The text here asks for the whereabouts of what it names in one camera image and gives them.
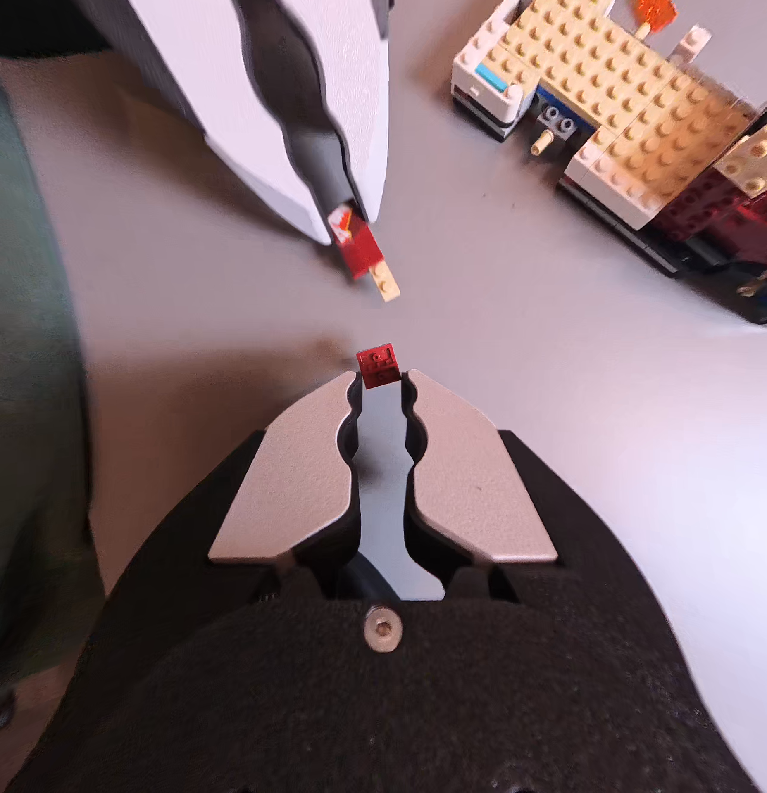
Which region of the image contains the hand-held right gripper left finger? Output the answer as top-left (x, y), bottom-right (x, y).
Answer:
top-left (208, 370), bottom-right (364, 567)

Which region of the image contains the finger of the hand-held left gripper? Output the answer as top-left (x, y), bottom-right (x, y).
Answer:
top-left (277, 0), bottom-right (392, 224)
top-left (129, 0), bottom-right (336, 247)

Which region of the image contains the black padded cushion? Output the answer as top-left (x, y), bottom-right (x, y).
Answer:
top-left (336, 551), bottom-right (402, 602)
top-left (0, 0), bottom-right (114, 59)

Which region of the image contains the dark red curved slope brick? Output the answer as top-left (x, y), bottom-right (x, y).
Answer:
top-left (340, 217), bottom-right (386, 281)

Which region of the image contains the grey desk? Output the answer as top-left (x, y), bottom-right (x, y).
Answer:
top-left (0, 0), bottom-right (767, 793)

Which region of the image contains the small dark red brick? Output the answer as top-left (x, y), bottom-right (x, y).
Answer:
top-left (355, 342), bottom-right (402, 390)

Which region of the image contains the orange transparent studded brick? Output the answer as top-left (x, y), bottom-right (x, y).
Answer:
top-left (633, 0), bottom-right (679, 32)

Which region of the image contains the tan and dark red brick model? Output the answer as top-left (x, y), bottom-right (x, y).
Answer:
top-left (450, 0), bottom-right (767, 326)

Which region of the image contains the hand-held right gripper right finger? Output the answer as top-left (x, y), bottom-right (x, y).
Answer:
top-left (400, 370), bottom-right (559, 566)

